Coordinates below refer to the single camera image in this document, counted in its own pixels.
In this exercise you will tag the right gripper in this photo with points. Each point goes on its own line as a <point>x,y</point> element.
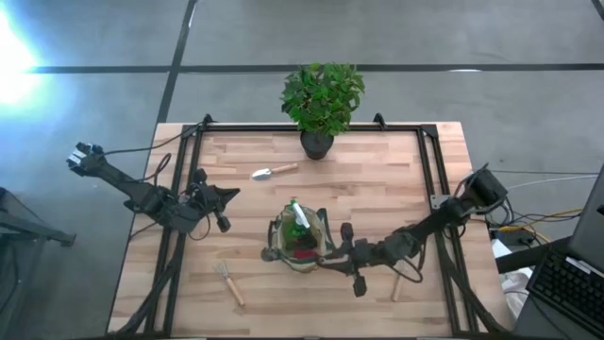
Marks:
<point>358,255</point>

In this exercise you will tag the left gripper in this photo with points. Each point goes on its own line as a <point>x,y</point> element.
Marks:
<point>204,198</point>

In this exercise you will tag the black and red garden glove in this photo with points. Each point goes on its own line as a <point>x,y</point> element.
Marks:
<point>304,255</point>

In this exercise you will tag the beige gardening bag green trim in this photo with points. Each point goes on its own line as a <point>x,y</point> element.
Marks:
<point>279,236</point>

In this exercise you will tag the wooden stick tool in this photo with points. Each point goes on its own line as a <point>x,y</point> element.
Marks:
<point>396,290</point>

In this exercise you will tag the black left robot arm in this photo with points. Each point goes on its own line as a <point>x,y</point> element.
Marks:
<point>141,191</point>

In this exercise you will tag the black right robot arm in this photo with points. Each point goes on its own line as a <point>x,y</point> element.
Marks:
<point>424,229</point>

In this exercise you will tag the white plastic bag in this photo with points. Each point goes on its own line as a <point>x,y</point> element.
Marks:
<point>514,283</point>

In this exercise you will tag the black table clamp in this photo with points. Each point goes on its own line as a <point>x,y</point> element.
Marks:
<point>207,118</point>
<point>380,120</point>

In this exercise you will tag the green potted plant black pot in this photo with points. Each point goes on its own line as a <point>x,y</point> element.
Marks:
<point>321,94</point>

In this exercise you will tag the black desk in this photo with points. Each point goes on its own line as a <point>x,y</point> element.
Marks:
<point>524,257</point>

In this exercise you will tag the dark grey cart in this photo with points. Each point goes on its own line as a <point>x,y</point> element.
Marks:
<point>28,226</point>

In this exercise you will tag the black computer keyboard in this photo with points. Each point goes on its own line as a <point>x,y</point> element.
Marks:
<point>566,288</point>

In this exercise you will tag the grey computer monitor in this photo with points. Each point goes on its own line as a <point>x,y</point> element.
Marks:
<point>590,222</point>

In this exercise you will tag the black aluminium table frame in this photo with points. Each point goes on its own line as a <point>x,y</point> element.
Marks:
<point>245,127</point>

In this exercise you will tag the silver metal bracket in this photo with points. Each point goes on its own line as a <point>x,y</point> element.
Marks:
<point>439,202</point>

